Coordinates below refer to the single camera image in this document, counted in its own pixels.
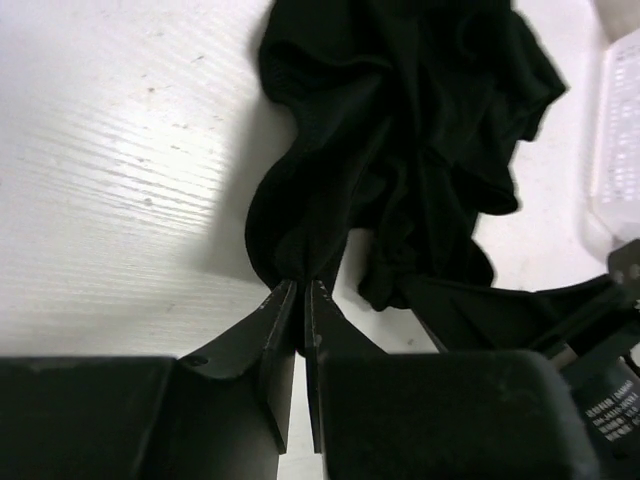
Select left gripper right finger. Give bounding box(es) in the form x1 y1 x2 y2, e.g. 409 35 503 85
303 280 386 453

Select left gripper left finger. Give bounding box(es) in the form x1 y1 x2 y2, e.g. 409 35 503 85
180 281 296 454

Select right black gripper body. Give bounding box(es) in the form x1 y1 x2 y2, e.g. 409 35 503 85
544 242 639 470

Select black tank top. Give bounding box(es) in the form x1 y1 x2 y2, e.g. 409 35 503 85
247 0 624 351

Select white plastic basket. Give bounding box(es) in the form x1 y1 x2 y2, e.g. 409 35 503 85
583 30 639 262

